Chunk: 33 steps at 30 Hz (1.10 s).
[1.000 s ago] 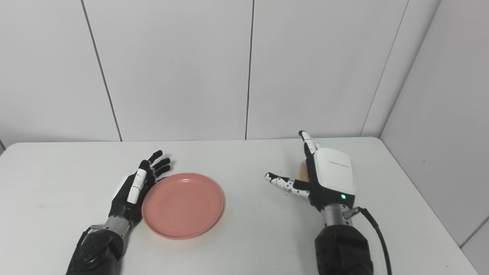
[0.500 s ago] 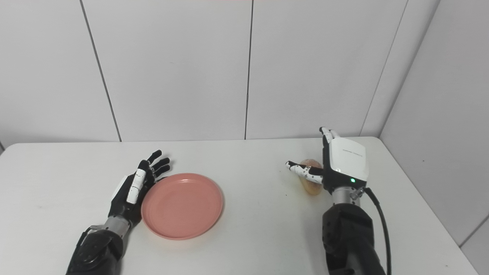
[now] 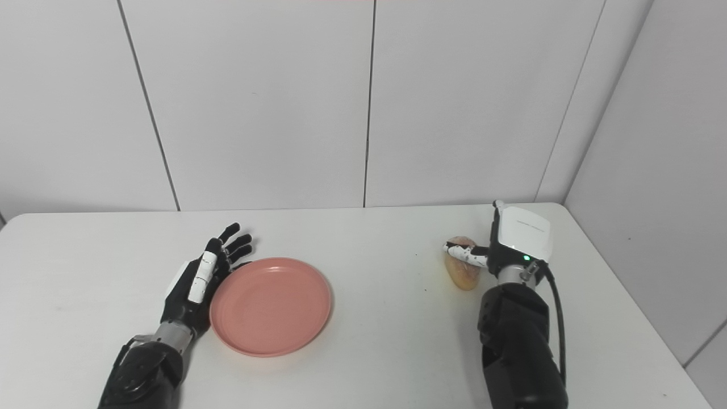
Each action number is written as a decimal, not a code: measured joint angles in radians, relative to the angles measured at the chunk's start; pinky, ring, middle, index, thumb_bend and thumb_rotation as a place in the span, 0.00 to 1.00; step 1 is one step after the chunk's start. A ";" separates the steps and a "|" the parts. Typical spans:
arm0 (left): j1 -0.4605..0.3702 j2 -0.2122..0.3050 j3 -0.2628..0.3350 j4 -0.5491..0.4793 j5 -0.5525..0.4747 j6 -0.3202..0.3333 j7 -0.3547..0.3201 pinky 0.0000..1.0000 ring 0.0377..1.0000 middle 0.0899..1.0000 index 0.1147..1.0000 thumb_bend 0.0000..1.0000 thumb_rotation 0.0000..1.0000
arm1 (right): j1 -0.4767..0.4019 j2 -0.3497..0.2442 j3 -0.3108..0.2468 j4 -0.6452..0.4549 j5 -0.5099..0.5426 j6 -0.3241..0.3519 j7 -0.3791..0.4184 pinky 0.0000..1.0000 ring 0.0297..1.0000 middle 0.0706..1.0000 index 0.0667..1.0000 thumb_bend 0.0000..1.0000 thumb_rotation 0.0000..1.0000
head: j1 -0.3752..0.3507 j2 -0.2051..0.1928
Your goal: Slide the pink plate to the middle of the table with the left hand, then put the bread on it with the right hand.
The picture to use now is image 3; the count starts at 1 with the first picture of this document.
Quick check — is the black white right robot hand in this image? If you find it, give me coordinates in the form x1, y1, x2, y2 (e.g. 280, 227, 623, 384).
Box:
442, 199, 554, 280

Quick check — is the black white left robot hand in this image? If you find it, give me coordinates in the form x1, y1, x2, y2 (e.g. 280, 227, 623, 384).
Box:
160, 222, 254, 337

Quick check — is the oval bread roll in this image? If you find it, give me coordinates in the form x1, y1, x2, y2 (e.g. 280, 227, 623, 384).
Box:
444, 236, 481, 291

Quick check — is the pink round plate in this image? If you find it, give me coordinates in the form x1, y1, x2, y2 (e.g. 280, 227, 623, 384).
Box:
209, 257, 333, 358

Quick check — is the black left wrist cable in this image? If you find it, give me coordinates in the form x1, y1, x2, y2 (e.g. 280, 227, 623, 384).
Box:
112, 334, 160, 370

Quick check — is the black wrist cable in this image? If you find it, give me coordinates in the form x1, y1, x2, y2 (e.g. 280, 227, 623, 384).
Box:
112, 334, 160, 370
524, 260, 568, 388

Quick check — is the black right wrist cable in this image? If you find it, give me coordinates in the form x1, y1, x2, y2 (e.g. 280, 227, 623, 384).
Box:
524, 260, 568, 388

